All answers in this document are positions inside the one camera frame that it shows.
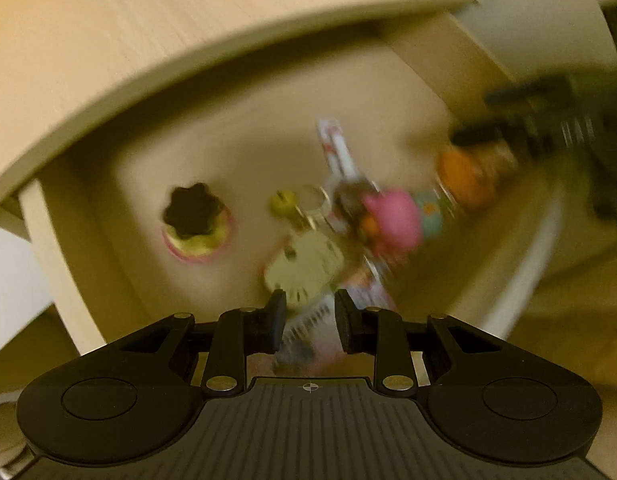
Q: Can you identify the orange capsule half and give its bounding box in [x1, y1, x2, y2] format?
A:
[439, 145, 509, 211]

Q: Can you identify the pink cat toy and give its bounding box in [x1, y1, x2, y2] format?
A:
[361, 189, 424, 252]

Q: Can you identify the wooden drawer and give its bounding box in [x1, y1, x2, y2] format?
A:
[16, 10, 564, 376]

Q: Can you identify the white panel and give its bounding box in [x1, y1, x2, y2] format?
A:
[0, 220, 56, 361]

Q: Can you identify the small teal box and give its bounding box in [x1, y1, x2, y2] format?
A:
[413, 191, 448, 241]

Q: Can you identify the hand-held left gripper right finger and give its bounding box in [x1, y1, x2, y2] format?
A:
[335, 289, 514, 396]

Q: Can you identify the small yellow toy car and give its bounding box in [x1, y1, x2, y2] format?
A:
[333, 180, 374, 228]

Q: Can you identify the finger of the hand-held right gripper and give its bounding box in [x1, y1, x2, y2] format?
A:
[485, 73, 572, 112]
[450, 111, 535, 149]

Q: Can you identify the white red card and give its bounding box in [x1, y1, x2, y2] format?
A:
[316, 119, 374, 196]

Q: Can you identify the yellow-green keychain charm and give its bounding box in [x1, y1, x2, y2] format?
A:
[268, 185, 339, 233]

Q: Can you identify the pink cupcake-shaped toy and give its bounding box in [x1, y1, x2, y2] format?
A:
[160, 182, 235, 264]

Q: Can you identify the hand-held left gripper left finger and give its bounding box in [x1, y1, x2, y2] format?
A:
[106, 290, 288, 396]

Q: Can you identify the colourful printed card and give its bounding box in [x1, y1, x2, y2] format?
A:
[349, 255, 400, 312]

